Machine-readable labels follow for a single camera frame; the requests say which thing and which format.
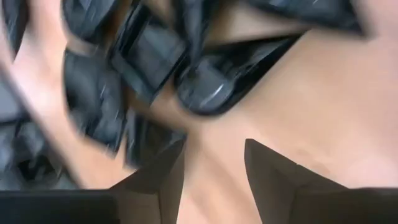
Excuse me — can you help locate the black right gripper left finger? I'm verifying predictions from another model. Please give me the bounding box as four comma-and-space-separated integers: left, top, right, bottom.
0, 139, 187, 224

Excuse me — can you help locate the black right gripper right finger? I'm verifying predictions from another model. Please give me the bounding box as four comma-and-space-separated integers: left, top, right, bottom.
244, 139, 398, 224

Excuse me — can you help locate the black teardrop mini plate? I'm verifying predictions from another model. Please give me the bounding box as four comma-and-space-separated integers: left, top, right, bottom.
174, 34, 302, 116
123, 110, 187, 170

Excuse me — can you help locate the black square mini plate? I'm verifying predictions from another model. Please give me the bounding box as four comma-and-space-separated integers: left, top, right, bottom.
247, 0, 365, 35
109, 2, 188, 103

